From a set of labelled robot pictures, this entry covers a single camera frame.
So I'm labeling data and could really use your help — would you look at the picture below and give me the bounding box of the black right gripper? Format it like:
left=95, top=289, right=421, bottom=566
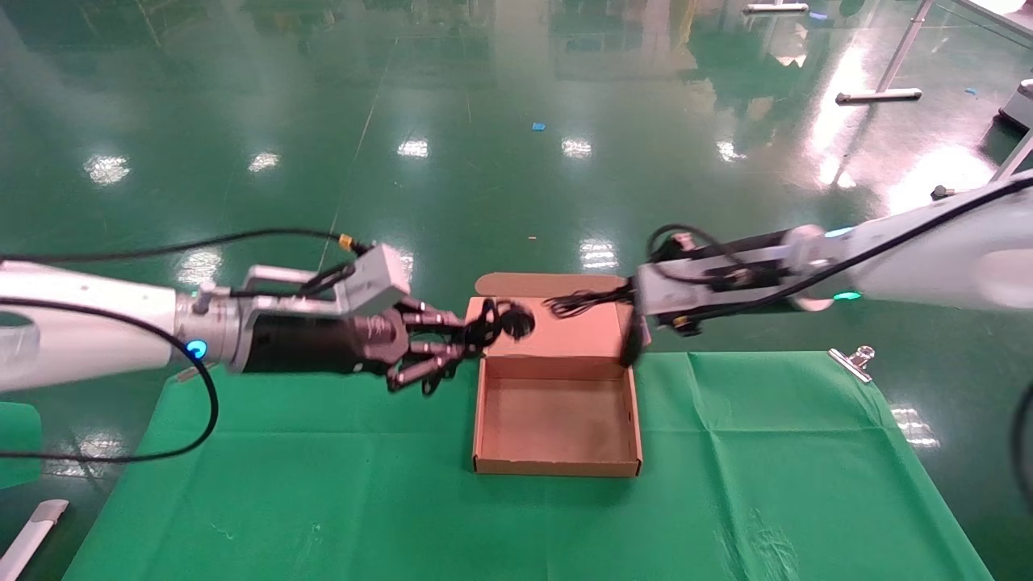
left=620, top=229, right=801, bottom=370

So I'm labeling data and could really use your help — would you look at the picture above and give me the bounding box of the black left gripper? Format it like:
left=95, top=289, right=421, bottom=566
left=240, top=304, right=486, bottom=395

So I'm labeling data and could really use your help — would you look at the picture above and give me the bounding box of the black computer mouse with cable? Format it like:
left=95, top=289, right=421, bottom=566
left=545, top=278, right=642, bottom=324

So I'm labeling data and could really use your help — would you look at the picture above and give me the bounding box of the thick black power cable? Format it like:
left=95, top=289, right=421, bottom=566
left=424, top=300, right=536, bottom=396

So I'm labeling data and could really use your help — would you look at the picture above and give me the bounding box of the open brown cardboard box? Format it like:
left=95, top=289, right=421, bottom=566
left=461, top=273, right=651, bottom=478

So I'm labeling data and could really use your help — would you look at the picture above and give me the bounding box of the green table cloth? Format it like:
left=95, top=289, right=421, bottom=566
left=61, top=352, right=995, bottom=581

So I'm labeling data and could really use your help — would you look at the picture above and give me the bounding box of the metal table clip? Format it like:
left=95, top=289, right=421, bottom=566
left=828, top=345, right=875, bottom=383

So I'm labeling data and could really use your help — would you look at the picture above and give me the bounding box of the green pad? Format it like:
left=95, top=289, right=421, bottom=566
left=0, top=401, right=43, bottom=490

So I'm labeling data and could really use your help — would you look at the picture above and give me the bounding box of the grey machine base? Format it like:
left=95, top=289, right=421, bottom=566
left=997, top=79, right=1033, bottom=134

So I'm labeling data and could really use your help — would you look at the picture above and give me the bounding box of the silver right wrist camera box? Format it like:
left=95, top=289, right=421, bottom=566
left=634, top=262, right=727, bottom=332

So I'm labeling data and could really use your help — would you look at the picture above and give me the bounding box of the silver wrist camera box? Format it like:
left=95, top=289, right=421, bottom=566
left=242, top=244, right=411, bottom=318
left=634, top=262, right=727, bottom=332

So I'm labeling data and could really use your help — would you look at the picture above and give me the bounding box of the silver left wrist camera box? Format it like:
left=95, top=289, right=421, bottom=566
left=242, top=244, right=411, bottom=318

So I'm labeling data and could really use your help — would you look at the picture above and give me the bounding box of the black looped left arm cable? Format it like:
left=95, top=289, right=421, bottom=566
left=0, top=297, right=220, bottom=465

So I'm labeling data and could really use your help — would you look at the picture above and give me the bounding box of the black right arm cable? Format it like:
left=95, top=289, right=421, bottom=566
left=646, top=176, right=1033, bottom=324

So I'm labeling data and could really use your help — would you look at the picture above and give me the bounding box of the white table leg frame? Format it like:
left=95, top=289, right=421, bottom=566
left=931, top=129, right=1033, bottom=201
left=835, top=0, right=937, bottom=106

